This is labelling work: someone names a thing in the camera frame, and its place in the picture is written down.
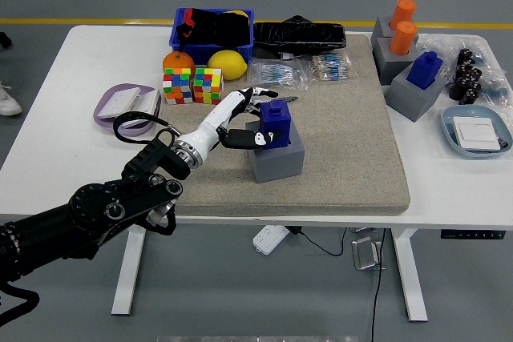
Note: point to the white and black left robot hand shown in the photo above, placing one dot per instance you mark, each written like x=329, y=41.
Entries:
x=208, y=123

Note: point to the blue square seal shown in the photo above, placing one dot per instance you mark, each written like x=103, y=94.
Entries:
x=276, y=121
x=422, y=71

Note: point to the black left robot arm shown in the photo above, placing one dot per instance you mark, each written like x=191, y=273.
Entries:
x=100, y=206

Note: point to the grey seal holder block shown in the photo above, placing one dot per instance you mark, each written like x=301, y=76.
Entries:
x=380, y=31
x=280, y=163
x=410, y=101
x=390, y=67

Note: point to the orange cylinder seal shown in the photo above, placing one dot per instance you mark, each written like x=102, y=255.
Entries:
x=402, y=39
x=404, y=11

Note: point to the multicolour puzzle cube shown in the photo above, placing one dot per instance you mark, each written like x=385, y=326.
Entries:
x=176, y=85
x=208, y=85

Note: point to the yellow lemon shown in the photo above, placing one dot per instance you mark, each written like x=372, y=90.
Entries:
x=227, y=63

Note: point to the orange fruit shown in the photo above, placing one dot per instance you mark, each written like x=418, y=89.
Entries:
x=178, y=62

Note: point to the blue plastic bin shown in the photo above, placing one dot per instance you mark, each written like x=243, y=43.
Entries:
x=196, y=50

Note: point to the clear bag of blue resistors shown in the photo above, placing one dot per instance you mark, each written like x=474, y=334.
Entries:
x=280, y=75

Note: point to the black cloth with red trim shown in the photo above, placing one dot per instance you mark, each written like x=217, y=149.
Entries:
x=224, y=29

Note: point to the purple oval tray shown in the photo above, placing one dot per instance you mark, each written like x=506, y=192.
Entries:
x=105, y=95

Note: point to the yellow item in bin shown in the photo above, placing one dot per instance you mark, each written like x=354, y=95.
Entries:
x=238, y=12

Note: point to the black plastic-wrapped long object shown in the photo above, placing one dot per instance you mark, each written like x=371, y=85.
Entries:
x=300, y=35

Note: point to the white power strip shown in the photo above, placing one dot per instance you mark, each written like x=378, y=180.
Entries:
x=269, y=240

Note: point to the clear bag of brown resistors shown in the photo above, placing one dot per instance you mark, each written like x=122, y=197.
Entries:
x=328, y=67

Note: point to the grey-brown table mat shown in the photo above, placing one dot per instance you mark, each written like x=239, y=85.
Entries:
x=340, y=138

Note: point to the black plug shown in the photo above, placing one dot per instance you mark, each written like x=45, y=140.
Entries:
x=296, y=230

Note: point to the white table leg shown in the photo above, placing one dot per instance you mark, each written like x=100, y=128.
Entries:
x=410, y=278
x=126, y=278

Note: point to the person's white shoe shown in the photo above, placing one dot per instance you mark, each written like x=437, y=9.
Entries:
x=8, y=102

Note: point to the black rounded object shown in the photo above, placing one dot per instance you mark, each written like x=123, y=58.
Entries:
x=4, y=39

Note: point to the light blue oval tray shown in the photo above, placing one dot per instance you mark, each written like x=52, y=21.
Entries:
x=449, y=133

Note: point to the clear bag of black capacitors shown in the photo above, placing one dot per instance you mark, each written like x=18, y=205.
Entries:
x=465, y=81

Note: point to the black table control panel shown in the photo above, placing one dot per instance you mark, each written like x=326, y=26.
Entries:
x=473, y=234

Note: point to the clear bag of blue components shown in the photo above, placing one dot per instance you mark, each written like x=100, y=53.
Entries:
x=497, y=91

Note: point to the small black connector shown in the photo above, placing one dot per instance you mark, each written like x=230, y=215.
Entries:
x=501, y=143

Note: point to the white wall switch plate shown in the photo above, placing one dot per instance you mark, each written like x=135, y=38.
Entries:
x=118, y=101
x=148, y=101
x=477, y=133

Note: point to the flat silver metal bracket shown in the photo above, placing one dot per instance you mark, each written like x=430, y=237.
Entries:
x=362, y=230

